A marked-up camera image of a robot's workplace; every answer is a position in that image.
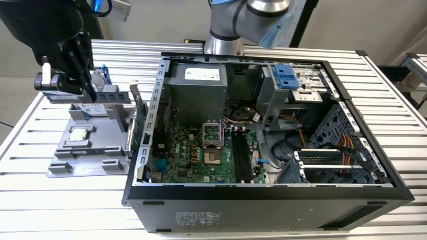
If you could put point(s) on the black RAM slot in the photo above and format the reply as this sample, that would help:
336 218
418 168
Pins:
241 155
249 155
237 155
245 155

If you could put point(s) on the teal port connector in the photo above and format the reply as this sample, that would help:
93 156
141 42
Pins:
161 166

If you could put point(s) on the hard disk in blue carrier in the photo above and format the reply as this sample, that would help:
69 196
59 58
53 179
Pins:
94 110

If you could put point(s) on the grey power supply unit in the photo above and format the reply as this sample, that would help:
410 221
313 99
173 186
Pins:
197 100

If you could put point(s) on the blue plastic drive latch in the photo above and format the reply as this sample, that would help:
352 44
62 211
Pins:
285 77

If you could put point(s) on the black square chip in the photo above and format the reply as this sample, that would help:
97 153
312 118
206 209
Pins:
184 174

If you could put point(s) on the aluminium side table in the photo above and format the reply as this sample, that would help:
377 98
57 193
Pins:
417 62

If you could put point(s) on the green motherboard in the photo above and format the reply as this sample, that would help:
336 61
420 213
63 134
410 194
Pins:
181 160

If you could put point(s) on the silver CPU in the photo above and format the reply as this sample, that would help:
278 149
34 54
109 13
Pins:
79 135

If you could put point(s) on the grey parts rack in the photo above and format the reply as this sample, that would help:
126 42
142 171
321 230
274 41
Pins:
101 130

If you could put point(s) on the CPU socket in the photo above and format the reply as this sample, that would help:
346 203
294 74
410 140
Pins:
213 157

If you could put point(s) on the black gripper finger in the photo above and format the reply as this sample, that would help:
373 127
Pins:
81 75

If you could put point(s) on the black upright post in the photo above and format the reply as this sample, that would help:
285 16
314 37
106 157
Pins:
95 27
309 25

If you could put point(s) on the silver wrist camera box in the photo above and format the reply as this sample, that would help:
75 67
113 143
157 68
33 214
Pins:
121 10

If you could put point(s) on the metal disk bay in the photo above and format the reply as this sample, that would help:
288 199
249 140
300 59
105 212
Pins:
290 172

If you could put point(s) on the graphics card with metal bracket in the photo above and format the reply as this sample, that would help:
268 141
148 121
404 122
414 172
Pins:
142 112

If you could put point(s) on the black PC case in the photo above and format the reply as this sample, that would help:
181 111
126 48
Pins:
234 212

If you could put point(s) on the grey metal drive cage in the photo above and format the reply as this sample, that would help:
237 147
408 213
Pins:
274 100

